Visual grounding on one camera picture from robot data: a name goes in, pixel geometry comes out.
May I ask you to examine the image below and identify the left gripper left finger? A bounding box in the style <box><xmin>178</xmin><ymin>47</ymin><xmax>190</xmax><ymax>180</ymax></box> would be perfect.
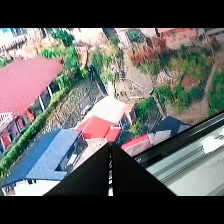
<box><xmin>44</xmin><ymin>142</ymin><xmax>111</xmax><ymax>197</ymax></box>

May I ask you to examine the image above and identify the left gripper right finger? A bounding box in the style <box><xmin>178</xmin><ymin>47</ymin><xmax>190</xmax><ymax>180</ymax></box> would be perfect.
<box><xmin>111</xmin><ymin>143</ymin><xmax>177</xmax><ymax>197</ymax></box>

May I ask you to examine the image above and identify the silver frame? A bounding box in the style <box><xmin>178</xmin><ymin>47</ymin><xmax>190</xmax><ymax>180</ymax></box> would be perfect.
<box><xmin>145</xmin><ymin>125</ymin><xmax>224</xmax><ymax>197</ymax></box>

